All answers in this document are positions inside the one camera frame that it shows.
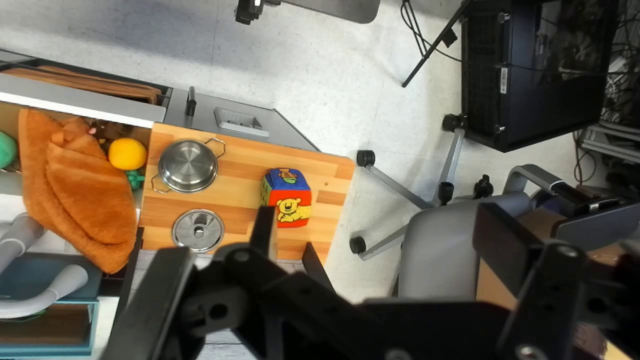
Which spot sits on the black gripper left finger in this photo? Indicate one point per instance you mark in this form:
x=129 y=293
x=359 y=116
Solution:
x=262 y=230

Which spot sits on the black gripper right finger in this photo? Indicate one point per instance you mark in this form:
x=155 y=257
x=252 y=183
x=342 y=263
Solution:
x=314 y=263

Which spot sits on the small silver pot lid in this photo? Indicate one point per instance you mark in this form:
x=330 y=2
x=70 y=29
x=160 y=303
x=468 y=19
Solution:
x=197 y=228

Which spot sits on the small silver pot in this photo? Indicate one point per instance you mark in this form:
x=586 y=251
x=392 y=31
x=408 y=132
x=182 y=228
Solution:
x=189 y=164

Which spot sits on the colourful soft toy cube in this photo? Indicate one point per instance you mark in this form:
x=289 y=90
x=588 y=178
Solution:
x=287 y=196

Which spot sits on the gray office chair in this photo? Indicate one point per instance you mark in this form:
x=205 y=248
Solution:
x=440 y=247

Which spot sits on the gray cabinet door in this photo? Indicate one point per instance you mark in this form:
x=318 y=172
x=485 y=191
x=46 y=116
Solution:
x=200 y=110

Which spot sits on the small green toy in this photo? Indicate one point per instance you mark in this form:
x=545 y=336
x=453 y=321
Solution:
x=134 y=181

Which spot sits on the yellow toy ball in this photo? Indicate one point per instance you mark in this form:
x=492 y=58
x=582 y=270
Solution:
x=127 y=152

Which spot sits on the orange towel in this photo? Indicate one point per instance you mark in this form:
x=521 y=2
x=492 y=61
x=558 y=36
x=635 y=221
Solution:
x=76 y=187

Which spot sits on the white sink basin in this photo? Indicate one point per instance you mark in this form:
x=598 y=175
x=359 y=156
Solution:
x=80 y=102

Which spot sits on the teal plastic bin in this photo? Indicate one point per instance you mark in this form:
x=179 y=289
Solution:
x=46 y=332

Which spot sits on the black tripod leg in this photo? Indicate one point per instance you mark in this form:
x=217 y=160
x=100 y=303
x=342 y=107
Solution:
x=432 y=46

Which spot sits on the green toy ball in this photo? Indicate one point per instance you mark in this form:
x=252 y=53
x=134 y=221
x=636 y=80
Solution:
x=4 y=151

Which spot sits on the black computer tower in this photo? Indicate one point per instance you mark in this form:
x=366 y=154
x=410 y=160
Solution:
x=532 y=66

